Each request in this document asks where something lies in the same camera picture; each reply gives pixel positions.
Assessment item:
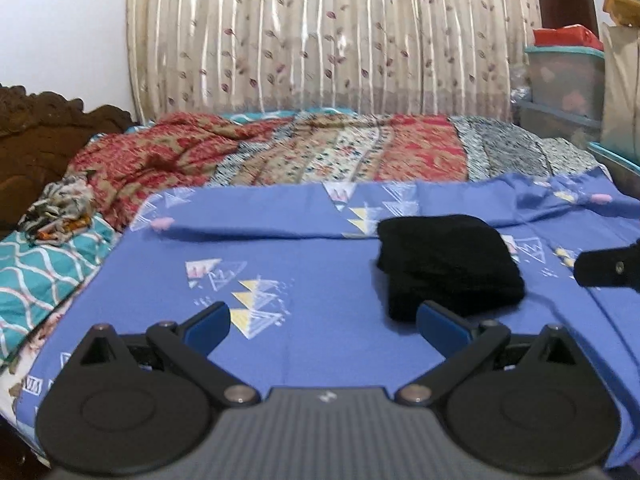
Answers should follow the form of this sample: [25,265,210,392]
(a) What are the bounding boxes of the black pants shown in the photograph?
[376,214,525,324]

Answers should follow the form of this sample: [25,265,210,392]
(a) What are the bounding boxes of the teal tub rim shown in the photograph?
[588,142,640,198]

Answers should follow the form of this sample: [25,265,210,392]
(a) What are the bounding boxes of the blue printed bedsheet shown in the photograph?
[16,169,639,467]

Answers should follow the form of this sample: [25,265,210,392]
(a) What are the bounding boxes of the lower clear storage bin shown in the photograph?
[514,101,601,148]

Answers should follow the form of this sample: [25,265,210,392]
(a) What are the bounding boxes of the teal white patterned pillow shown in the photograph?
[1,214,118,364]

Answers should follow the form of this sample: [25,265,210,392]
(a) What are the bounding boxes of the crumpled floral cloth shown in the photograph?
[16,174,94,246]

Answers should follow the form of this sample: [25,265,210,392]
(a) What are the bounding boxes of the red patterned quilt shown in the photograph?
[67,112,599,231]

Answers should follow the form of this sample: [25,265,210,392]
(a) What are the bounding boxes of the clear teal-lidded storage bin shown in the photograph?
[525,46,605,122]

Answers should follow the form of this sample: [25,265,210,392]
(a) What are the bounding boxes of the red item on bin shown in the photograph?
[533,24,604,51]

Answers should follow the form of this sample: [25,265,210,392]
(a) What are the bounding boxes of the carved wooden headboard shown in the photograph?
[0,86,134,236]

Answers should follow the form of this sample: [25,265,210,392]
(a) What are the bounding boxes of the beige leaf-print curtain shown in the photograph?
[127,0,541,121]

